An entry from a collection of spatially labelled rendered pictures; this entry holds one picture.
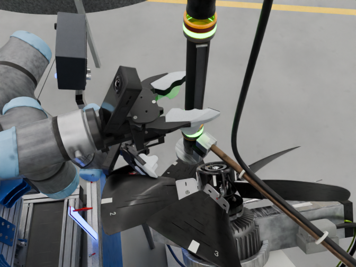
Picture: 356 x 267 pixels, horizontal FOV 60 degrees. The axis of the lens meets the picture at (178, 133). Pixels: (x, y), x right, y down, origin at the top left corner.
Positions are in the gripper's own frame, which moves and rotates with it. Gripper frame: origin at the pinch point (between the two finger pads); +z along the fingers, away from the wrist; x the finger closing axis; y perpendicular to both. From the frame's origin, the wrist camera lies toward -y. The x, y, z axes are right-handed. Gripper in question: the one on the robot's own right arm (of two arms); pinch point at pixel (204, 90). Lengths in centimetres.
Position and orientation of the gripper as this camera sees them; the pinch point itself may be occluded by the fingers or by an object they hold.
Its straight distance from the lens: 53.5
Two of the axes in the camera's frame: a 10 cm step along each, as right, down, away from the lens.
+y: 0.0, 5.2, 8.5
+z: 9.4, -2.8, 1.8
